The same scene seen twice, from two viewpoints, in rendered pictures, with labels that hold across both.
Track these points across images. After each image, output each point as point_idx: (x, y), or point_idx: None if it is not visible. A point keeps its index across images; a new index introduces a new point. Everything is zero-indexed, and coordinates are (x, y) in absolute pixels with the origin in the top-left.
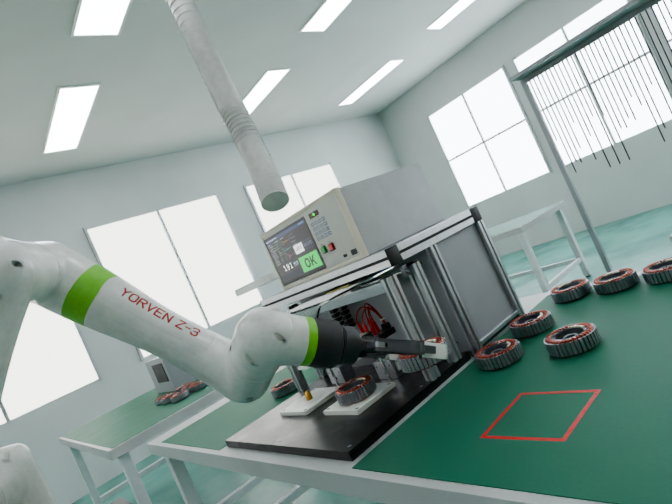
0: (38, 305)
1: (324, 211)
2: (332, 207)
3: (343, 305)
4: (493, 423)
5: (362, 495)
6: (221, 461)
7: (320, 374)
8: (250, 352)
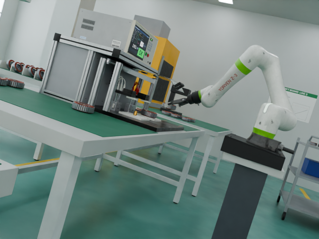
0: (258, 65)
1: (153, 42)
2: (154, 44)
3: (144, 79)
4: None
5: (188, 137)
6: (162, 138)
7: (199, 105)
8: None
